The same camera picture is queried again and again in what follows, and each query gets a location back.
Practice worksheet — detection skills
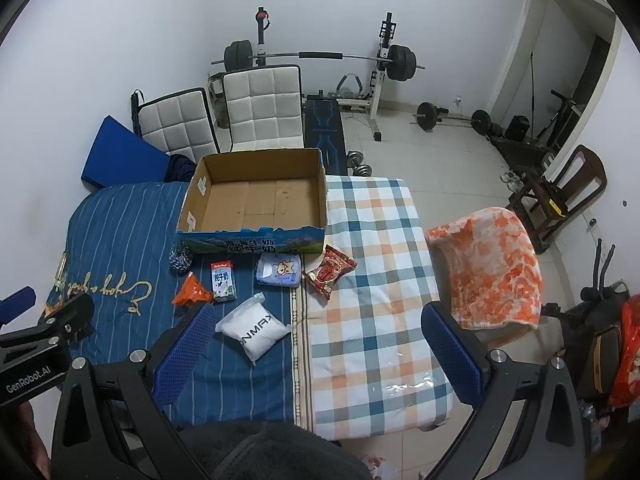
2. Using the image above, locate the blue foam mat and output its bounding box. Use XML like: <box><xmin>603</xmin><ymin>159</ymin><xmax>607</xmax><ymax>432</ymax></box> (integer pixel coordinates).
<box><xmin>81</xmin><ymin>116</ymin><xmax>171</xmax><ymax>193</ymax></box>

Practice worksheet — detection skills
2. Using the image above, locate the dark blue garment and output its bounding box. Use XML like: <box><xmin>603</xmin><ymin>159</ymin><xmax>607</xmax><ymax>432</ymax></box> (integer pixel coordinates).
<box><xmin>164</xmin><ymin>155</ymin><xmax>199</xmax><ymax>184</ymax></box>

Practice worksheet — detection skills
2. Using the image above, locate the short barbell with black plates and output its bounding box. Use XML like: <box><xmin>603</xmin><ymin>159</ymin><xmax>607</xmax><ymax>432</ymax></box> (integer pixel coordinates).
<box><xmin>412</xmin><ymin>101</ymin><xmax>493</xmax><ymax>136</ymax></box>

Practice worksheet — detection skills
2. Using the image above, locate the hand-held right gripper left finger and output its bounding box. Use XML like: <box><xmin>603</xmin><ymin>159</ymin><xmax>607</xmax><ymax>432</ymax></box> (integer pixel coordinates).
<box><xmin>50</xmin><ymin>302</ymin><xmax>217</xmax><ymax>480</ymax></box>

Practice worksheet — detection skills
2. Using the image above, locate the dark fleece cloth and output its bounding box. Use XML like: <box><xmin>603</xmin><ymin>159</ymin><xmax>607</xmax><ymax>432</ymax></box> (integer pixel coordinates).
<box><xmin>175</xmin><ymin>420</ymin><xmax>371</xmax><ymax>480</ymax></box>

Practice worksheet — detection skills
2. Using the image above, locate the long barbell with black plates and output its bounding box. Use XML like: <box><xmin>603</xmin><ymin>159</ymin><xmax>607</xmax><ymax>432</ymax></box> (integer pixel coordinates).
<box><xmin>210</xmin><ymin>40</ymin><xmax>426</xmax><ymax>83</ymax></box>

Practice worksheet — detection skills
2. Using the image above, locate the red flowered snack packet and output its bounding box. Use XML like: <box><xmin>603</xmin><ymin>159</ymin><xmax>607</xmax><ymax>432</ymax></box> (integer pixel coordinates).
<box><xmin>302</xmin><ymin>244</ymin><xmax>358</xmax><ymax>301</ymax></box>

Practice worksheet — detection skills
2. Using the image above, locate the small black bag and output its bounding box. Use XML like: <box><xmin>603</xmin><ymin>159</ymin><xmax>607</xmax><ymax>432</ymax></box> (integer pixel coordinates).
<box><xmin>505</xmin><ymin>115</ymin><xmax>530</xmax><ymax>142</ymax></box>

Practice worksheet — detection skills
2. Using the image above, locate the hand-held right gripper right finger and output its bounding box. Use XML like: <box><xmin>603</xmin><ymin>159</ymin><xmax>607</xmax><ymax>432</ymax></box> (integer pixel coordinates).
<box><xmin>420</xmin><ymin>302</ymin><xmax>601</xmax><ymax>480</ymax></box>

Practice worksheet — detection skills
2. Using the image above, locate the white red plastic bag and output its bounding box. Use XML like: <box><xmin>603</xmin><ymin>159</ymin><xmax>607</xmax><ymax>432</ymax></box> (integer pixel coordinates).
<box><xmin>360</xmin><ymin>454</ymin><xmax>397</xmax><ymax>480</ymax></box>

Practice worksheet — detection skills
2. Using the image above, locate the small milk carton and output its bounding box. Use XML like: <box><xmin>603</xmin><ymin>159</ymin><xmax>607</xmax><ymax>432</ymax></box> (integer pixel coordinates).
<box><xmin>209</xmin><ymin>260</ymin><xmax>237</xmax><ymax>304</ymax></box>

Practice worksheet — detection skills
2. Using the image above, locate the white door frame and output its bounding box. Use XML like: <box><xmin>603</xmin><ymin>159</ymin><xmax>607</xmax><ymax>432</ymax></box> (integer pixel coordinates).
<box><xmin>487</xmin><ymin>0</ymin><xmax>623</xmax><ymax>161</ymax></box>

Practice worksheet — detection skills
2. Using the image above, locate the printed cardboard box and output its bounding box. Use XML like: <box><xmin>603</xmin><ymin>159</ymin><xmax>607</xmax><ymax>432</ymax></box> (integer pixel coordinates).
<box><xmin>176</xmin><ymin>148</ymin><xmax>328</xmax><ymax>257</ymax></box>

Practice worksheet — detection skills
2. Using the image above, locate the plaid blanket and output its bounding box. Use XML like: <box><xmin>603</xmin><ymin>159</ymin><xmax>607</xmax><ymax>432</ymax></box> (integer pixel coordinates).
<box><xmin>295</xmin><ymin>175</ymin><xmax>456</xmax><ymax>443</ymax></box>

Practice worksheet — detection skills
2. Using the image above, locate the weight bench with rack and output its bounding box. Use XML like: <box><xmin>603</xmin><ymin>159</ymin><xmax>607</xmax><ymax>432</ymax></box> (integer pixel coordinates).
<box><xmin>252</xmin><ymin>7</ymin><xmax>401</xmax><ymax>176</ymax></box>

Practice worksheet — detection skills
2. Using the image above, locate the blue striped blanket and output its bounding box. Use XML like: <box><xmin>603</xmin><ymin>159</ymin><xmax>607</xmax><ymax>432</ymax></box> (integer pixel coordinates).
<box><xmin>45</xmin><ymin>181</ymin><xmax>313</xmax><ymax>428</ymax></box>

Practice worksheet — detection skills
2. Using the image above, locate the orange white towel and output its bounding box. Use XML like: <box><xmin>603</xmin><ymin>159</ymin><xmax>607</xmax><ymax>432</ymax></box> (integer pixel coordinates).
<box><xmin>424</xmin><ymin>207</ymin><xmax>544</xmax><ymax>332</ymax></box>

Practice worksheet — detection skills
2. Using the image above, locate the white plastic pouch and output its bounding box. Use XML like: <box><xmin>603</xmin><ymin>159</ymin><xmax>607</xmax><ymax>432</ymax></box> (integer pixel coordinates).
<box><xmin>215</xmin><ymin>292</ymin><xmax>293</xmax><ymax>366</ymax></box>

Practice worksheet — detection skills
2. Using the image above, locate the blue white twine ball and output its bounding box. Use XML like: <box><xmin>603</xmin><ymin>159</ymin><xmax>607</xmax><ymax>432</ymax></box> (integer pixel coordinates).
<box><xmin>169</xmin><ymin>244</ymin><xmax>193</xmax><ymax>275</ymax></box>

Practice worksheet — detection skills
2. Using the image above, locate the orange snack packet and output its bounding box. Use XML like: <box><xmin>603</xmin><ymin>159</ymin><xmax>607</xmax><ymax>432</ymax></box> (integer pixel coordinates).
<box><xmin>171</xmin><ymin>272</ymin><xmax>213</xmax><ymax>307</ymax></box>

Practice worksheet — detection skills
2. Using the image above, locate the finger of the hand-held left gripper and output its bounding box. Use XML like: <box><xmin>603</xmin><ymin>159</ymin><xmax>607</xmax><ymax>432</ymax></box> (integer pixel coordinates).
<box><xmin>42</xmin><ymin>294</ymin><xmax>96</xmax><ymax>349</ymax></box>
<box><xmin>0</xmin><ymin>287</ymin><xmax>37</xmax><ymax>322</ymax></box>

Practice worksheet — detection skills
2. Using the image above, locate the white padded chair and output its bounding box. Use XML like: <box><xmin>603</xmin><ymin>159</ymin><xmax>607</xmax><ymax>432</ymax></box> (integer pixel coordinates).
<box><xmin>221</xmin><ymin>64</ymin><xmax>305</xmax><ymax>153</ymax></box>
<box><xmin>131</xmin><ymin>87</ymin><xmax>221</xmax><ymax>158</ymax></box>

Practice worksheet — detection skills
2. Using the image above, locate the blue white tissue packet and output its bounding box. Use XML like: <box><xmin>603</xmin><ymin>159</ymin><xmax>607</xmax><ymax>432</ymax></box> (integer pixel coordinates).
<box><xmin>255</xmin><ymin>252</ymin><xmax>302</xmax><ymax>288</ymax></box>

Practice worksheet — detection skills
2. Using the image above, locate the dark wooden chair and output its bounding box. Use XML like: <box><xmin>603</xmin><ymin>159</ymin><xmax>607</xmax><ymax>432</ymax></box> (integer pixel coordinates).
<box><xmin>505</xmin><ymin>144</ymin><xmax>608</xmax><ymax>256</ymax></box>

